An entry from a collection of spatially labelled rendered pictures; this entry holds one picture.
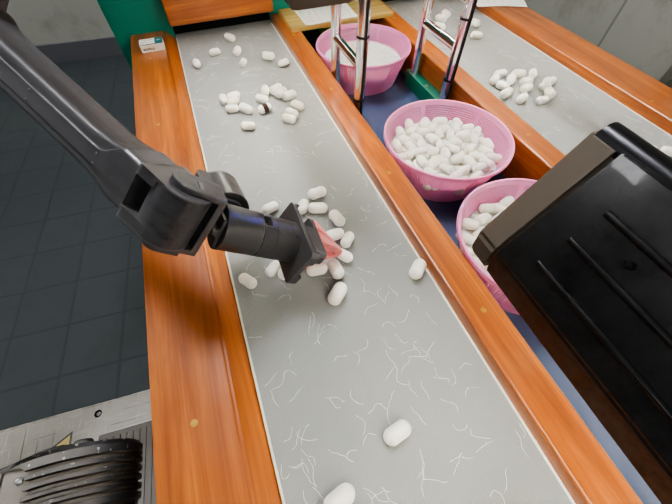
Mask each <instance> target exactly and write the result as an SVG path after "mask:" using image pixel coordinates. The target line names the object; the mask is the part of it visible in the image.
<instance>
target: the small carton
mask: <svg viewBox="0 0 672 504"><path fill-rule="evenodd" d="M139 46H140V49H141V51H142V53H148V52H154V51H160V50H165V44H164V41H163V39H162V37H156V38H149V39H143V40H139Z"/></svg>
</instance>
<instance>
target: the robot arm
mask: <svg viewBox="0 0 672 504"><path fill-rule="evenodd" d="M8 4H9V0H0V88H1V89H2V90H3V91H4V92H6V93H7V94H8V95H9V96H10V97H11V98H12V99H13V100H14V101H15V102H16V103H17V104H18V105H19V106H20V107H21V108H22V109H24V110H25V111H26V112H27V113H28V114H29V115H30V116H31V117H32V118H33V119H34V120H35V121H36V122H37V123H38V124H39V125H40V126H42V127H43V128H44V129H45V130H46V131H47V132H48V133H49V134H50V135H51V136H52V137H53V138H54V139H55V140H56V141H57V142H58V143H60V144H61V145H62V146H63V147H64V148H65V149H66V150H67V151H68V152H69V153H70V154H71V155H72V156H73V157H74V158H75V159H76V160H78V161H79V162H80V163H81V165H82V166H83V167H84V168H85V169H86V170H87V171H88V172H89V173H90V175H91V176H92V177H93V178H94V179H95V181H96V182H97V183H98V185H99V187H100V189H101V191H102V193H103V194H104V195H105V197H106V198H107V199H109V200H110V201H111V202H112V203H113V204H114V205H115V206H116V207H117V208H118V209H119V210H118V212H117V214H116V216H117V217H118V218H119V219H120V220H121V221H122V222H123V223H124V224H125V225H126V226H127V227H128V228H129V229H130V230H131V231H132V232H133V233H135V234H136V235H137V236H138V237H139V238H140V239H141V242H142V244H143V245H144V246H145V247H147V248H148V249H150V250H152V251H155V252H159V253H164V254H169V255H173V256H178V254H179V253H181V254H185V255H190V256H195V255H196V253H197V252H198V250H199V249H200V247H201V245H202V244H203V242H204V240H205V239H206V237H207V240H208V244H209V247H210V248H211V249H214V250H220V251H226V252H232V253H238V254H243V255H249V256H255V257H261V258H267V259H273V260H279V263H280V266H281V270H282V273H283V276H284V279H285V282H286V283H290V284H296V283H297V282H298V281H299V280H300V279H301V275H300V274H301V273H302V272H303V270H304V269H305V268H307V267H309V266H313V265H314V264H321V263H322V262H323V260H327V259H331V258H335V257H338V256H339V255H340V254H341V253H342V252H343V251H342V249H341V248H340V247H339V246H338V245H337V244H336V243H335V242H334V240H333V239H332V238H331V237H330V236H329V235H328V234H327V233H326V231H325V230H324V229H323V228H322V227H321V226H320V224H319V223H318V222H317V221H316V220H313V219H310V218H308V219H307V220H306V221H305V222H303V220H302V217H301V215H300V212H299V210H298V207H299V206H300V205H299V204H296V203H293V202H291V203H290V204H289V205H288V206H287V208H286V209H285V210H284V211H283V213H282V214H281V215H280V217H275V216H272V215H268V214H264V213H261V212H257V211H253V210H250V209H249V204H248V202H247V200H246V198H245V196H244V194H243V192H242V190H241V188H240V186H239V184H238V183H237V181H236V179H235V178H234V177H233V176H232V175H231V174H229V173H227V172H225V171H212V172H206V171H204V170H201V169H198V170H197V172H196V173H195V175H193V174H192V173H190V172H189V171H188V170H187V169H186V168H185V167H180V166H178V165H176V164H175V163H174V162H173V161H172V160H171V159H170V158H169V157H168V156H166V155H165V154H164V153H162V152H159V151H157V150H155V149H153V148H151V147H150V146H148V145H147V144H145V143H144V142H142V141H141V140H139V139H138V138H137V137H136V136H134V135H133V134H132V133H131V132H130V131H128V130H127V129H126V128H125V127H124V126H123V125H122V124H121V123H120V122H119V121H117V120H116V119H115V118H114V117H113V116H112V115H111V114H110V113H109V112H107V111H106V110H105V109H104V108H103V107H102V106H101V105H100V104H99V103H97V102H96V101H95V100H94V99H93V98H92V97H91V96H90V95H89V94H87V93H86V92H85V91H84V90H83V89H82V88H81V87H80V86H79V85H78V84H76V83H75V82H74V81H73V80H72V79H71V78H70V77H69V76H68V75H66V74H65V73H64V72H63V71H62V70H61V69H60V68H59V67H58V66H56V65H55V64H54V63H53V62H52V61H51V60H50V59H49V58H48V57H46V56H45V55H44V54H43V53H42V52H41V51H40V50H39V49H38V48H37V47H35V46H34V45H33V44H32V43H31V42H30V41H29V40H28V38H27V37H26V36H25V35H24V34H23V33H22V32H21V30H20V29H19V28H18V25H17V23H16V22H15V20H14V19H13V18H12V16H10V15H9V14H8V13H7V12H6V11H7V7H8Z"/></svg>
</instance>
